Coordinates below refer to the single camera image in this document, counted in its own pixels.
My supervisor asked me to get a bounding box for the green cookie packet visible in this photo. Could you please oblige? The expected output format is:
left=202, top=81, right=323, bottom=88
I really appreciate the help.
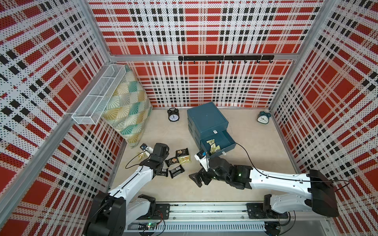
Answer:
left=210, top=144, right=221, bottom=155
left=178, top=155, right=192, bottom=164
left=206, top=139, right=215, bottom=145
left=138, top=151, right=150, bottom=160

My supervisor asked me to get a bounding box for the black cookie packet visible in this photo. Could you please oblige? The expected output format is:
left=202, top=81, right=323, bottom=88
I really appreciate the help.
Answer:
left=176, top=148, right=189, bottom=158
left=164, top=157, right=180, bottom=167

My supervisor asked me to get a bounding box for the teal drawer cabinet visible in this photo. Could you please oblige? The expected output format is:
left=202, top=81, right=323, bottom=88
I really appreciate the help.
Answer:
left=187, top=102, right=228, bottom=149

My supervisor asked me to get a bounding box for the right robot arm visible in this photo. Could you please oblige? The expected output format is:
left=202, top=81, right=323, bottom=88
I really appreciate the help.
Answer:
left=189, top=157, right=340, bottom=217

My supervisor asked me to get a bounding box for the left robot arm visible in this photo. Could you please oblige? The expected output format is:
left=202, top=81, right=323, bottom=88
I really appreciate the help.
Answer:
left=83, top=143, right=169, bottom=236

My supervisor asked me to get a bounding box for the black alarm clock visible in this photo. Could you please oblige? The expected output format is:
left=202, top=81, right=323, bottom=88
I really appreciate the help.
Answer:
left=167, top=108, right=180, bottom=122

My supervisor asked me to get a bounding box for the teal alarm clock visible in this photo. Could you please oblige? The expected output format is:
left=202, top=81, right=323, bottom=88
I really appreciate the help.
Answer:
left=257, top=111, right=271, bottom=124

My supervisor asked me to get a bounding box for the patterned pillow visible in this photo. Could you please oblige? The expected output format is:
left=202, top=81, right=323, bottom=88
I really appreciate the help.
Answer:
left=102, top=65, right=153, bottom=148

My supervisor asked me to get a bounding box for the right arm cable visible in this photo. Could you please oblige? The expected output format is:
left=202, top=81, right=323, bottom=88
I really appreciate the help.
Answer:
left=235, top=143, right=351, bottom=192

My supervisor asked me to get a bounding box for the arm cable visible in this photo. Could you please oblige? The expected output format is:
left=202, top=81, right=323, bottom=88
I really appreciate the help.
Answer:
left=124, top=152, right=148, bottom=170
left=235, top=143, right=351, bottom=192

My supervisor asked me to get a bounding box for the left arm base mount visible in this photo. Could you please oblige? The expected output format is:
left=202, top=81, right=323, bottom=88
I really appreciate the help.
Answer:
left=138, top=194, right=170, bottom=220

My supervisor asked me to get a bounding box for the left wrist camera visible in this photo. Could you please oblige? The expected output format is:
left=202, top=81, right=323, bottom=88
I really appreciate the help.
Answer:
left=140, top=143, right=154, bottom=154

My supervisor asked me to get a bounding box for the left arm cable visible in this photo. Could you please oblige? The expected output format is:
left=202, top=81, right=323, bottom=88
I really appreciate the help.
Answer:
left=124, top=152, right=148, bottom=170

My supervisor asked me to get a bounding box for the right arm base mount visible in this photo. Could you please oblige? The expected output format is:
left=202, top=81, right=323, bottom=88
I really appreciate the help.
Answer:
left=246, top=194, right=289, bottom=219

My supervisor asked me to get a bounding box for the white wire basket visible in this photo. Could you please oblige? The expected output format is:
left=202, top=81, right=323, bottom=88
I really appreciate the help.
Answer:
left=72, top=64, right=126, bottom=125

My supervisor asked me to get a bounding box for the black hook rail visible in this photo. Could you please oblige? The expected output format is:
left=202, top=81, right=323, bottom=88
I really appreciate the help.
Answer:
left=178, top=55, right=275, bottom=63

